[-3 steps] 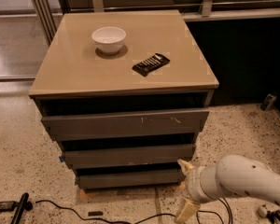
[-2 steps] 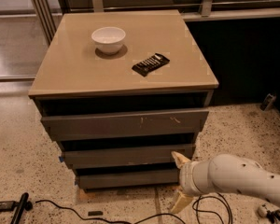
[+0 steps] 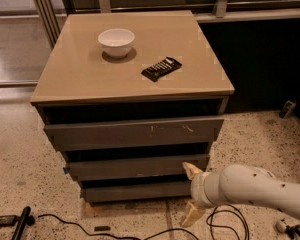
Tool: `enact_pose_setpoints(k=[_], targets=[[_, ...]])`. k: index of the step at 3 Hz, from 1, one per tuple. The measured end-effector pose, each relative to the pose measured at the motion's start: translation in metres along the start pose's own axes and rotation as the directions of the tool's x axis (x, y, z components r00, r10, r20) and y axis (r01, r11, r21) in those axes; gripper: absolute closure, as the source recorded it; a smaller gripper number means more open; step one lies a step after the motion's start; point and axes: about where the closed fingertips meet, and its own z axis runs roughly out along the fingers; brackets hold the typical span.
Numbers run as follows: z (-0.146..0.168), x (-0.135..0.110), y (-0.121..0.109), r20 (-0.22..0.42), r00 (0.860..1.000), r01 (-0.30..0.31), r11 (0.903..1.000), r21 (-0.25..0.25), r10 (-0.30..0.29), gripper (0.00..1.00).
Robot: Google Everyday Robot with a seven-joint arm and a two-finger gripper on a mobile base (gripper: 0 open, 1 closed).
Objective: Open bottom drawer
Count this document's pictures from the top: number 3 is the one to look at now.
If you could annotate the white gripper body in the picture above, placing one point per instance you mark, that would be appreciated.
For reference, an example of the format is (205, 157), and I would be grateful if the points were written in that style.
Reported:
(197, 190)

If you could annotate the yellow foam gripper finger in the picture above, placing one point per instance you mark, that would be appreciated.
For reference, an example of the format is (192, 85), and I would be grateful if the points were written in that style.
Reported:
(191, 170)
(192, 213)

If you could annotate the grey bottom drawer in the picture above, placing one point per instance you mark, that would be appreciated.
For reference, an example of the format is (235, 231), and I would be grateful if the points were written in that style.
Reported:
(137, 192)

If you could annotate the grey drawer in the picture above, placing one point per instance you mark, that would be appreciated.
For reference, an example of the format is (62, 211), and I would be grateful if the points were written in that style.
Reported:
(134, 168)
(133, 133)
(137, 192)

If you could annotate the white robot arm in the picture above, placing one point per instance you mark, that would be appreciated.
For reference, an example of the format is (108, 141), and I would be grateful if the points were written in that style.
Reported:
(238, 184)

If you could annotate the grey middle drawer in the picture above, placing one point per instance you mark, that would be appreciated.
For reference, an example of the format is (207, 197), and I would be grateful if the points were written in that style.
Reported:
(134, 168)

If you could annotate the beige top drawer cabinet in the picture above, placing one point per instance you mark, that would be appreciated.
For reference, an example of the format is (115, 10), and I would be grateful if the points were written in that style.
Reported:
(82, 84)

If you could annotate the grey top drawer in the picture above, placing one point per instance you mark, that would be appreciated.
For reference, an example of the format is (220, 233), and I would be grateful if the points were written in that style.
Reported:
(133, 133)

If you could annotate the white power strip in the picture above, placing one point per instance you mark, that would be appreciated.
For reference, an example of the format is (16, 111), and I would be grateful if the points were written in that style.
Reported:
(287, 225)

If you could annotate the small black floor block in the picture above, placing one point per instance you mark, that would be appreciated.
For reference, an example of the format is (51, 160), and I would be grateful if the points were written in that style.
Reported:
(101, 228)

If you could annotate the black remote control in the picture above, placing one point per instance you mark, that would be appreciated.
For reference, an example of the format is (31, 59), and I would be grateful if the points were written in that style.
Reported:
(161, 69)

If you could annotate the white ceramic bowl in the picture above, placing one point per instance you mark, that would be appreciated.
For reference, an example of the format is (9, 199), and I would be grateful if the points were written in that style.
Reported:
(116, 43)

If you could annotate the black stick device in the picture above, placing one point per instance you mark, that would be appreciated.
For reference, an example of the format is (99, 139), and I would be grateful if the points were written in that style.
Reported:
(26, 219)

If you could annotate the black power adapter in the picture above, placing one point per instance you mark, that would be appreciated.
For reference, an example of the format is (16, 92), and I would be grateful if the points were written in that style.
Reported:
(8, 220)

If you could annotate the small grey wall device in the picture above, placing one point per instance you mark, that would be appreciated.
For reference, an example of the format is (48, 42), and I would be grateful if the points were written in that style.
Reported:
(287, 109)

